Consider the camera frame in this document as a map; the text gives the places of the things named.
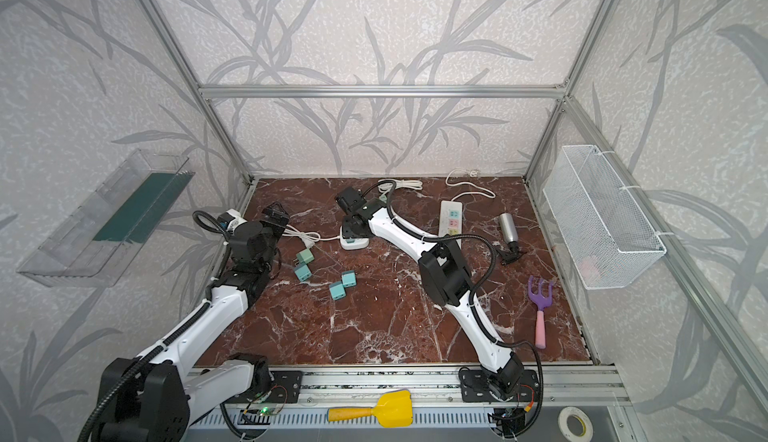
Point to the white square power strip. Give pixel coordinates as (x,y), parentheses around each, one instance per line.
(310,239)

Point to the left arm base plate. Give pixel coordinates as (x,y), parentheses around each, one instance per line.
(284,388)

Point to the purple pink toy rake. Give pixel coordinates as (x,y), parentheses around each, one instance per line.
(541,295)

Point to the silver hair dryer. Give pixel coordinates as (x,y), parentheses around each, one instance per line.
(512,251)

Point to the clear plastic wall shelf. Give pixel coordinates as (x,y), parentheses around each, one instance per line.
(94,246)

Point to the yellow toy shovel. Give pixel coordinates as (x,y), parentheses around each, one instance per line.
(392,410)

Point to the white tape roll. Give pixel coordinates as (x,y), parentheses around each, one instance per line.
(575,425)

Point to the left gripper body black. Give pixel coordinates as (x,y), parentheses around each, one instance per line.
(274,220)

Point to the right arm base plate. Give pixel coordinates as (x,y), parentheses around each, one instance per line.
(474,386)

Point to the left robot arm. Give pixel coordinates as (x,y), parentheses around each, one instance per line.
(152,397)

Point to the white wire basket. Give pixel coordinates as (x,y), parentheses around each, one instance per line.
(608,236)

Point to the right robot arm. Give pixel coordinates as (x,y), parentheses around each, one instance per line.
(445,274)

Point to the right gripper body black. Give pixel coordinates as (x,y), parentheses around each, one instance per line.
(350,203)

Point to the blue power strip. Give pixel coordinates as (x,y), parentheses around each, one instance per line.
(405,184)

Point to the white long power strip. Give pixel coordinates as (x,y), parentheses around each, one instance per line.
(450,218)

